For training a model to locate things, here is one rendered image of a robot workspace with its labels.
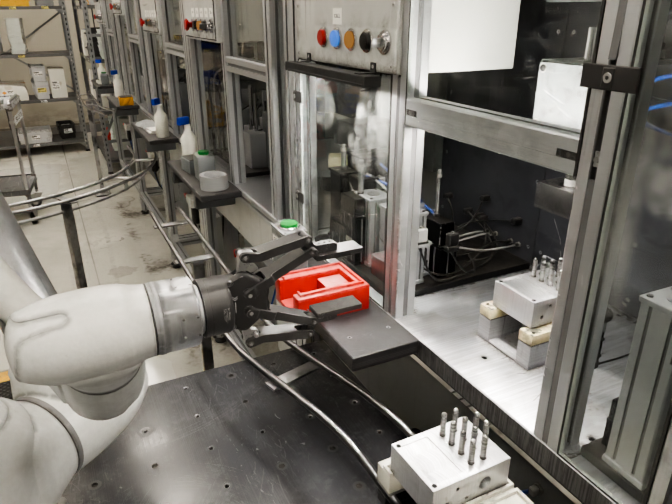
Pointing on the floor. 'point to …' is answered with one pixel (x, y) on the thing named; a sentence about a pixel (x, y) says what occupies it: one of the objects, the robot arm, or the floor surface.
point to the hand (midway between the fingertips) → (341, 278)
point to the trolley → (20, 184)
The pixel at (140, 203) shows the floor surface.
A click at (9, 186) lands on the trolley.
